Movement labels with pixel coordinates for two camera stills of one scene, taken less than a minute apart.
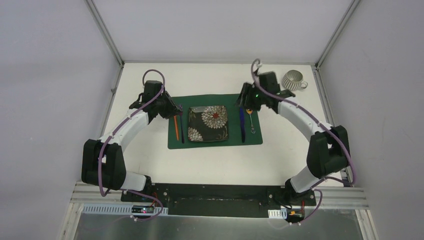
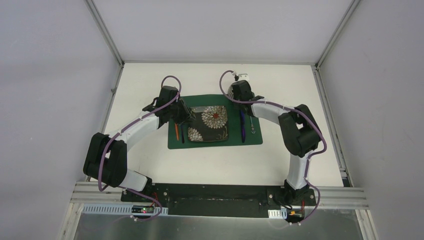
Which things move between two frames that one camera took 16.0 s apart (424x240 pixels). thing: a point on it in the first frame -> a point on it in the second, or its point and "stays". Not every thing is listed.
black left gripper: (171, 108) -> (182, 114)
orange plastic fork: (176, 127) stays
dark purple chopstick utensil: (181, 110) stays
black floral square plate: (208, 123) stays
